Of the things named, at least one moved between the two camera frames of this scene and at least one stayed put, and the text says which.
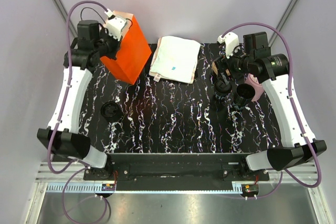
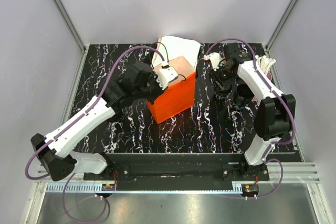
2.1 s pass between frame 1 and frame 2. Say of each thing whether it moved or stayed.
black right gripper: moved
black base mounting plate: stayed
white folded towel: stayed
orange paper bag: moved
